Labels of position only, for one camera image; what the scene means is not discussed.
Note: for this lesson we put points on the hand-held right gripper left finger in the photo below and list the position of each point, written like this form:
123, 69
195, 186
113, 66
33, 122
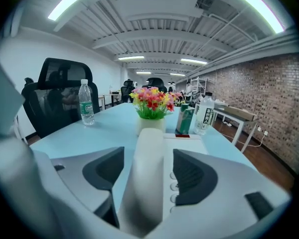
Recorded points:
72, 168

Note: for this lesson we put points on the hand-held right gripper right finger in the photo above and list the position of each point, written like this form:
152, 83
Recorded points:
229, 180

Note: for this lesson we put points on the white telephone handset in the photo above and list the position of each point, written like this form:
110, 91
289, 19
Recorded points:
145, 173

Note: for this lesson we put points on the white side table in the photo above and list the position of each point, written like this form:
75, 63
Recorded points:
239, 123

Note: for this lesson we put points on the clear green-label water bottle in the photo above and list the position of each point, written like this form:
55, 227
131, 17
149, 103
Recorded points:
86, 106

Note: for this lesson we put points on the flat cardboard box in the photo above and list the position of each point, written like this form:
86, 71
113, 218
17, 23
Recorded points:
240, 113

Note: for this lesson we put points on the white-label drink bottle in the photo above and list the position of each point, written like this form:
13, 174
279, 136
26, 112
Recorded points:
204, 116

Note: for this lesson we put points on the black mesh office chair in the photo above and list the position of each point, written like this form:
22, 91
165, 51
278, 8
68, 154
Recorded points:
154, 81
52, 101
126, 91

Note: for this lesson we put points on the green drink carton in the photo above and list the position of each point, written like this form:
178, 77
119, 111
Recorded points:
185, 119

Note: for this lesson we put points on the wooden background desk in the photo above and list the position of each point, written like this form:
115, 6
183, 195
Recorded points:
109, 97

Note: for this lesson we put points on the white metal rack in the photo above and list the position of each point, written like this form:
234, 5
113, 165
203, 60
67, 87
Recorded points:
199, 86

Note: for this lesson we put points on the white pot of artificial flowers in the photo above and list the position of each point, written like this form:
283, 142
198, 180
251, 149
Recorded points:
152, 108

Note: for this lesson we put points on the long ceiling light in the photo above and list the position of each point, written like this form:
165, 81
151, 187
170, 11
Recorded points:
131, 58
260, 6
72, 1
194, 61

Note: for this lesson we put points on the ceiling air conditioner unit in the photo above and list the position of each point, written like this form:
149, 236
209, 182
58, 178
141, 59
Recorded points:
159, 7

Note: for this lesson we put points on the white wall plug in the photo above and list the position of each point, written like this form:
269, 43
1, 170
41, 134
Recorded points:
265, 133

